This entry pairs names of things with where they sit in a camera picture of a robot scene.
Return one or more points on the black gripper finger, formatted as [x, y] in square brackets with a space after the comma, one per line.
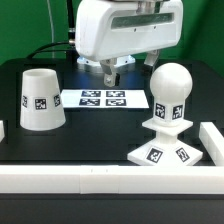
[111, 77]
[152, 58]

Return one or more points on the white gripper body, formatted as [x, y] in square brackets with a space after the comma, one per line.
[107, 29]

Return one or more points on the white lamp bulb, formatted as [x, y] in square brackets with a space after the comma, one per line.
[170, 84]

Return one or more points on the white lamp shade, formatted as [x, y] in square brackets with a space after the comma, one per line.
[41, 105]

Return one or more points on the white lamp base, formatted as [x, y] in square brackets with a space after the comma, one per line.
[165, 149]

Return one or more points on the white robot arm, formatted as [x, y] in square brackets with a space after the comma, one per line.
[109, 29]

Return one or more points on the white marker sheet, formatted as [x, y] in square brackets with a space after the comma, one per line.
[135, 99]

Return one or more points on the white right fence bar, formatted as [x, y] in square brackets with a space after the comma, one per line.
[213, 142]

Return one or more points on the white fence bar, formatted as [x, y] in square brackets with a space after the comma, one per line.
[213, 142]
[51, 179]
[2, 132]

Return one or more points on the white left fence bar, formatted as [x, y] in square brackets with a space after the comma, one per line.
[2, 132]

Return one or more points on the white front fence bar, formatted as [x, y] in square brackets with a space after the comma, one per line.
[51, 179]

